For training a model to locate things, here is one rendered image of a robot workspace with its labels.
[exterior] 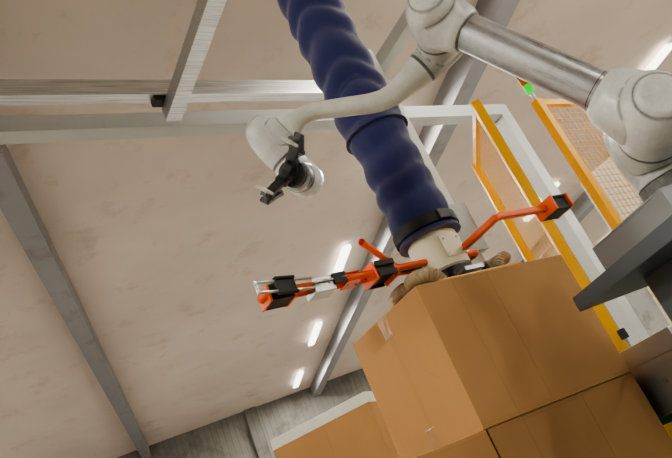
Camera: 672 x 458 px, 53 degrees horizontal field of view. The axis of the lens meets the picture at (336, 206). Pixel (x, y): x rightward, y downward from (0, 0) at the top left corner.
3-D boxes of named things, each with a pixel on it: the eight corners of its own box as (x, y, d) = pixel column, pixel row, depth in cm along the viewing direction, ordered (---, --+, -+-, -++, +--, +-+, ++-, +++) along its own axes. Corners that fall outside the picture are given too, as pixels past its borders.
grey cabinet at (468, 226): (484, 252, 366) (459, 207, 379) (489, 247, 363) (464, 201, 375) (457, 257, 356) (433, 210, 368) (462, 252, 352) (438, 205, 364)
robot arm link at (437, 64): (412, 63, 202) (401, 40, 190) (455, 22, 201) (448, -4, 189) (441, 89, 196) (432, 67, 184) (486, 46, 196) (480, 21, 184)
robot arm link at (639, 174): (693, 175, 172) (646, 109, 181) (706, 149, 156) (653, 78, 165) (634, 204, 175) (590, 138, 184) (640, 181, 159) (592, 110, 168)
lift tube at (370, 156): (438, 252, 234) (328, 37, 277) (473, 218, 218) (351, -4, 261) (388, 261, 222) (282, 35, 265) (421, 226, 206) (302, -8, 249)
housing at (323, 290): (328, 298, 195) (323, 284, 197) (337, 287, 190) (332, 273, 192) (308, 302, 191) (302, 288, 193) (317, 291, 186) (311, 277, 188)
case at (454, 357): (544, 415, 224) (488, 309, 241) (631, 371, 195) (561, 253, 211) (405, 472, 192) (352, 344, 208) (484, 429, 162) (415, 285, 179)
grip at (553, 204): (557, 219, 218) (549, 206, 220) (575, 205, 212) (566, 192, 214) (540, 222, 213) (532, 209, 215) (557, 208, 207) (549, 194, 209)
